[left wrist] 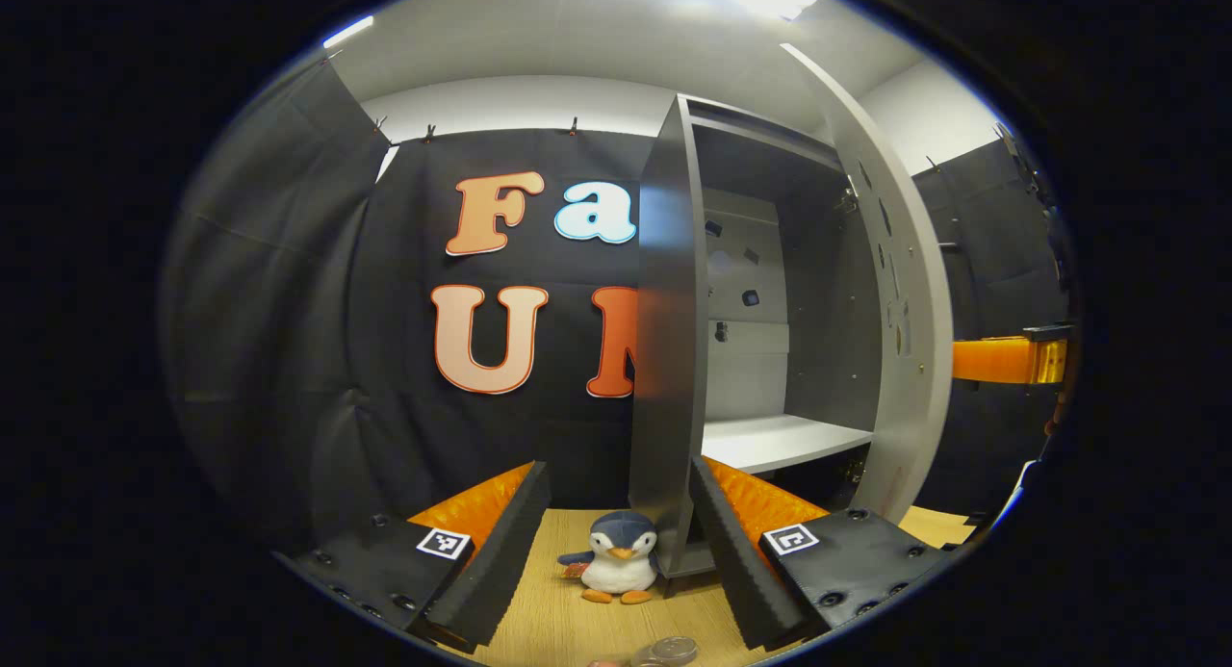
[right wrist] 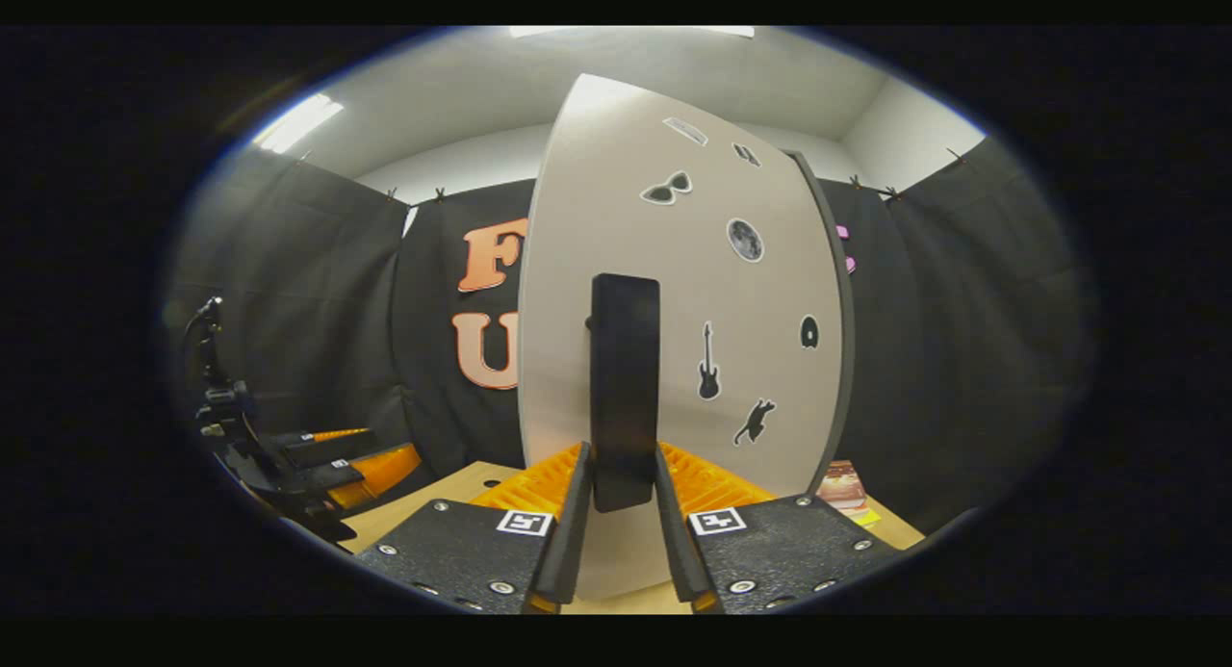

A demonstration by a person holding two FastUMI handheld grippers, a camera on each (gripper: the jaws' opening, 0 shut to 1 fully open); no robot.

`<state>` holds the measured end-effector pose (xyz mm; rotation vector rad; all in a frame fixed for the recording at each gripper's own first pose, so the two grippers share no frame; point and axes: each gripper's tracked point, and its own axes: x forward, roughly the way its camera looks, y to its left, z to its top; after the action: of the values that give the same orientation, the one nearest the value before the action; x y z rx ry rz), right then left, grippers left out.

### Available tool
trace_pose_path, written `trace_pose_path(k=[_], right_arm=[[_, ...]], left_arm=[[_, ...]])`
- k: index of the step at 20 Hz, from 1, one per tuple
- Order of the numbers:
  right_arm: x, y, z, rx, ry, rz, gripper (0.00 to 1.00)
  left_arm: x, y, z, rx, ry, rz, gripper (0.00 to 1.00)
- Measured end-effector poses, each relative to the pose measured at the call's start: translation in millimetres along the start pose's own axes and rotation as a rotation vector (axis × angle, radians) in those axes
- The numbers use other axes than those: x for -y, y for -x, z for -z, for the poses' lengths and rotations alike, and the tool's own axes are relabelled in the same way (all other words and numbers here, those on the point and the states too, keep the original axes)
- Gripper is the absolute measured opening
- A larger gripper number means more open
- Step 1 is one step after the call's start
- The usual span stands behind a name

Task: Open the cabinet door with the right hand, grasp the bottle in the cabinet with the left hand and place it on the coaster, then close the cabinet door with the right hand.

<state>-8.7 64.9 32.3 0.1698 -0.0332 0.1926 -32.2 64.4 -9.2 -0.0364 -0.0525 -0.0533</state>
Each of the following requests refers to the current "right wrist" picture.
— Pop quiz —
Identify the black backdrop cloth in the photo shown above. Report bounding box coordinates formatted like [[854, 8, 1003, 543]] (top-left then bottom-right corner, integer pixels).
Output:
[[164, 138, 1089, 535]]

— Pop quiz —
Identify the white cabinet door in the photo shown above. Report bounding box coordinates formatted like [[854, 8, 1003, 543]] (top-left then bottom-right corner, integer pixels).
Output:
[[517, 73, 848, 601]]

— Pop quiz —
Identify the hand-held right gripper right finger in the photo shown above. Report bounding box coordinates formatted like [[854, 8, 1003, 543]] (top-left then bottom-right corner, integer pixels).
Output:
[[654, 443, 901, 615]]

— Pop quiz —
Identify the brown cover book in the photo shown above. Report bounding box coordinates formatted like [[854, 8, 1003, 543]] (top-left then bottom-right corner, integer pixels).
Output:
[[816, 460, 869, 510]]

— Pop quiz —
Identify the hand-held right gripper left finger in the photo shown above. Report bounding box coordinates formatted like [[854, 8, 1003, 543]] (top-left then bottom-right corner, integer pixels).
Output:
[[354, 441, 593, 615]]

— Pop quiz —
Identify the black door handle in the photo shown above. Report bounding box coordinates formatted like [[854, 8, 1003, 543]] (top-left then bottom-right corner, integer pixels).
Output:
[[587, 273, 663, 514]]

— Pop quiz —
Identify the grey cabinet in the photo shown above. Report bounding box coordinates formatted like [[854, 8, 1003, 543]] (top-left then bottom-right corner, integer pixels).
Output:
[[789, 150, 858, 475]]

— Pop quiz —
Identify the ceiling light panel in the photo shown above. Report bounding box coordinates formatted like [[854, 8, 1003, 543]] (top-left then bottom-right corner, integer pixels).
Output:
[[253, 92, 346, 155], [508, 27, 757, 40]]

